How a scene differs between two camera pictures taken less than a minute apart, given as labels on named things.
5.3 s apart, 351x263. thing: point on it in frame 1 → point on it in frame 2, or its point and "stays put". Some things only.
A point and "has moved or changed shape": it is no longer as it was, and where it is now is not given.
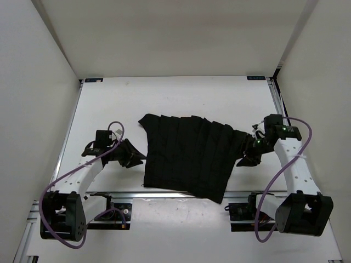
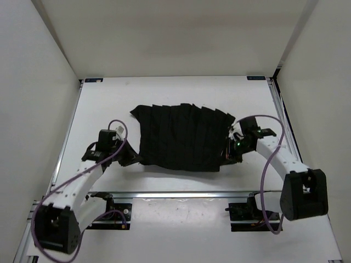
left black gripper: x=130 y=159 stays put
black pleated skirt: x=192 y=154 has moved or changed shape
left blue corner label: x=93 y=79 stays put
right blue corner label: x=255 y=78 stays put
